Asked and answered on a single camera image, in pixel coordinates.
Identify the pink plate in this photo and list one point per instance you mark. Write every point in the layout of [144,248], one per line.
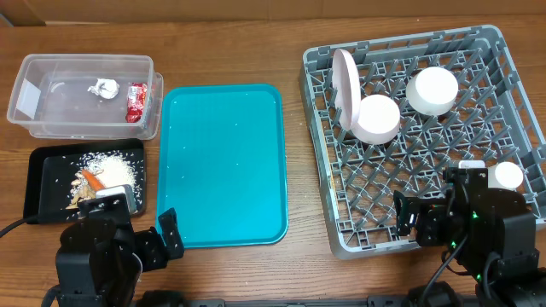
[345,80]

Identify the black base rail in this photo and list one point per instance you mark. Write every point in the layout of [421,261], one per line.
[294,302]

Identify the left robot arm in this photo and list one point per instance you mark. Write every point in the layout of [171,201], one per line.
[102,258]

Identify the pink bowl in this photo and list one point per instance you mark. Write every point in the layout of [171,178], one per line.
[378,121]

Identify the white cup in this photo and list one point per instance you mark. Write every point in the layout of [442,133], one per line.
[506,175]

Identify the white tissue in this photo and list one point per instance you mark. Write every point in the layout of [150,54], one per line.
[105,88]

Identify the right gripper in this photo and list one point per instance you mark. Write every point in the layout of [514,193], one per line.
[434,217]

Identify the peanut pile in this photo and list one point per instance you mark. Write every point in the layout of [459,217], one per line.
[80,189]

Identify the red foil wrapper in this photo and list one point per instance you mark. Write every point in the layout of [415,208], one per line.
[136,98]

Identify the grey dishwasher rack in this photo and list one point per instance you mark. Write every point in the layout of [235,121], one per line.
[492,121]

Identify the white bowl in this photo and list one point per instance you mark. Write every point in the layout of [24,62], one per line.
[432,91]

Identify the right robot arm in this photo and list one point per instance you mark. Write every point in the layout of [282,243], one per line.
[488,231]

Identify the clear plastic bin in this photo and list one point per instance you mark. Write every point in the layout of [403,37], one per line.
[50,98]

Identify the black plastic tray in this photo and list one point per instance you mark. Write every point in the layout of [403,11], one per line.
[50,173]

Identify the teal serving tray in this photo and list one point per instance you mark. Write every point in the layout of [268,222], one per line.
[222,165]

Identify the white rice pile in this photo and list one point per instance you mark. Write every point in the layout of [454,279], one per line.
[119,168]

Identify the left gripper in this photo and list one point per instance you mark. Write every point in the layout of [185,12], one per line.
[157,255]

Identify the orange carrot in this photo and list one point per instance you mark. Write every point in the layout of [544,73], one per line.
[92,180]

